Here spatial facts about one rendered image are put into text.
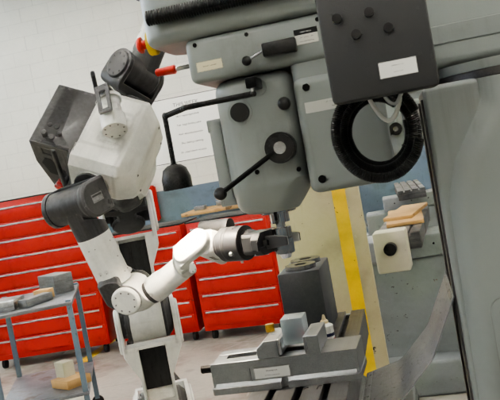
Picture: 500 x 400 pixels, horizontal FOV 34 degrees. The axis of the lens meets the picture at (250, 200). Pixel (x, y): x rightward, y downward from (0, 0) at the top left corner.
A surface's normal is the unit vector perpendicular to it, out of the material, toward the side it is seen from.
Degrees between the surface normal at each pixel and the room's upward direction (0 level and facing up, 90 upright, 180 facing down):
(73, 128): 58
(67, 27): 90
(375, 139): 90
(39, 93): 90
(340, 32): 90
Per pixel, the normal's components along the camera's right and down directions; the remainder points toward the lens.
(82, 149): 0.02, -0.50
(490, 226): -0.18, 0.06
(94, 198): 0.84, -0.23
